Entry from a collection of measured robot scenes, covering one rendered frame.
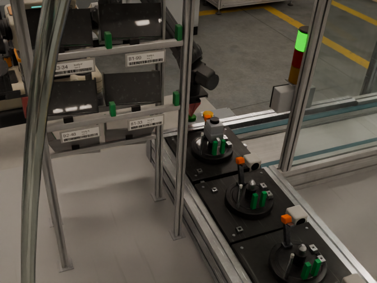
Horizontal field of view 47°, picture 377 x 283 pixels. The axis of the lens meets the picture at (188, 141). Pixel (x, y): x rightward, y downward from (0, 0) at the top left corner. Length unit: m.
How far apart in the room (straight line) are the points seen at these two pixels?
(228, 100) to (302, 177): 2.25
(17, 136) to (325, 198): 1.14
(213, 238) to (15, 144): 0.87
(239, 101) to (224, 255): 2.62
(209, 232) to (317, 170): 0.49
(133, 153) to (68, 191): 0.29
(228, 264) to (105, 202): 0.48
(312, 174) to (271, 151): 0.17
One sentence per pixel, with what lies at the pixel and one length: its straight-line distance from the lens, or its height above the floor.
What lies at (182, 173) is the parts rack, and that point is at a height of 1.10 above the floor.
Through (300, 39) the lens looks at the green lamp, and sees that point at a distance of 1.23.
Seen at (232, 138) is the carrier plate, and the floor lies 0.97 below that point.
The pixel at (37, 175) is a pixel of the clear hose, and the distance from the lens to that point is 0.26.
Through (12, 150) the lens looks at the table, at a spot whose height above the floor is 0.86.
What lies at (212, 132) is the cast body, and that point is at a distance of 1.36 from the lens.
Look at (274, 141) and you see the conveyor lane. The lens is 1.62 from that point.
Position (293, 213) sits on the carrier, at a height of 0.99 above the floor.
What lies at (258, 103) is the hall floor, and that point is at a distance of 3.69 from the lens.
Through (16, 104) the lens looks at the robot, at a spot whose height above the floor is 0.72.
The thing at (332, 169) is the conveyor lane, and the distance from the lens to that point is 1.56.
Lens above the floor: 1.83
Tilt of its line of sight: 36 degrees down
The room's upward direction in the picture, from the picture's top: 4 degrees clockwise
